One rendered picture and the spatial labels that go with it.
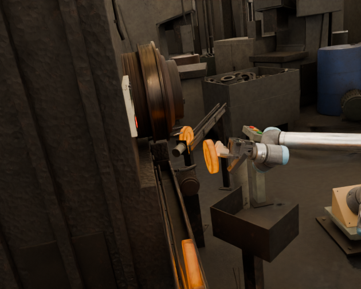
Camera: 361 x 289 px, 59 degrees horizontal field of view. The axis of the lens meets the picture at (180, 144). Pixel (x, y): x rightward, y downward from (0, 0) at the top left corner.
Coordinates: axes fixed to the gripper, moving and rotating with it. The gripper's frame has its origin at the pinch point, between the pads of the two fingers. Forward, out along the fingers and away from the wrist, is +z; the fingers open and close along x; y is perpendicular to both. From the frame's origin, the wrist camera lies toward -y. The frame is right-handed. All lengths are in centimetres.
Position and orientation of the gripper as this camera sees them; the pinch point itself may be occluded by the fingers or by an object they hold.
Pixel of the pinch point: (210, 152)
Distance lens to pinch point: 146.5
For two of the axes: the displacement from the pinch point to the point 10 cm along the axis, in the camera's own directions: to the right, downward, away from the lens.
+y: 1.5, -9.5, -2.8
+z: -9.8, -1.0, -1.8
